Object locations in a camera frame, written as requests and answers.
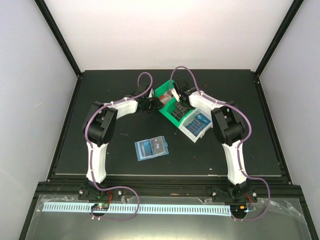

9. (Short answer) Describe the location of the green bin with black cards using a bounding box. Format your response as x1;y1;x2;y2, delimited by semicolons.
159;98;195;128

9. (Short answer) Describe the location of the white bin with blue cards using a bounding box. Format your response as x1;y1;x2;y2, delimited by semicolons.
178;108;213;143

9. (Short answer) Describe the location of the blue card holder wallet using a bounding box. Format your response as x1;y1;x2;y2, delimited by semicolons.
134;136;169;162

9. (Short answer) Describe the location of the green bin with red cards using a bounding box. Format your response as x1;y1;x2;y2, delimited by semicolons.
154;80;177;116

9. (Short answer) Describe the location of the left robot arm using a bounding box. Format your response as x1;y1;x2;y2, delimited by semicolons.
83;83;162;200

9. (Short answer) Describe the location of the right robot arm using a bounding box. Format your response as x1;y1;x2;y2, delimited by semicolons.
171;82;252;202

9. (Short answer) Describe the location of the black credit card stack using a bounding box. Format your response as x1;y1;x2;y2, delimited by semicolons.
170;108;189;122

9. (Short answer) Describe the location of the red white credit card stack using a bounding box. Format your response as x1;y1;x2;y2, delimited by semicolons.
158;90;173;106

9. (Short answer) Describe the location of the blue credit card stack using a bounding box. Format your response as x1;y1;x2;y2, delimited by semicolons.
186;113;211;137

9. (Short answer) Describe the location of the left small circuit board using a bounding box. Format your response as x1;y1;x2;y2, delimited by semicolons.
90;202;110;214

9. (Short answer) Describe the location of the small circuit board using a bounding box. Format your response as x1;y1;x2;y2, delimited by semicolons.
231;205;257;214
90;202;110;214

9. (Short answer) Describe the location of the right small circuit board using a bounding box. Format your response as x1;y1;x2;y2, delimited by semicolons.
231;205;257;214

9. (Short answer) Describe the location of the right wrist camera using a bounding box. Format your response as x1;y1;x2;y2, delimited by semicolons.
171;87;180;102

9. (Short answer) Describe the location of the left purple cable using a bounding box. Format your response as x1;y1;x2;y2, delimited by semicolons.
84;72;154;222

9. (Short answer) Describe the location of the purple cable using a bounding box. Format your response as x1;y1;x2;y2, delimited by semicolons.
169;66;271;223
84;72;154;222

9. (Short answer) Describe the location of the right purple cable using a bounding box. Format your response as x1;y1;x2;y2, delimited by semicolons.
169;66;271;223

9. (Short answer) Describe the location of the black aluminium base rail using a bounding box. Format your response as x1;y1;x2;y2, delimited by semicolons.
34;178;303;204

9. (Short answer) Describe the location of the white slotted cable duct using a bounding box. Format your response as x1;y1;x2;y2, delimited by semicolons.
42;202;232;217

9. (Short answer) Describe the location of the left black frame post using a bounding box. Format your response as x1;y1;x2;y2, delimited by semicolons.
34;0;82;77

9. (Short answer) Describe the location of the black frame post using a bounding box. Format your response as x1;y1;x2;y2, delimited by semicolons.
34;0;82;77
255;0;304;77

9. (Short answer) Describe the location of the right black frame post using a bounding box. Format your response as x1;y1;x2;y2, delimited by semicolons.
255;0;304;77

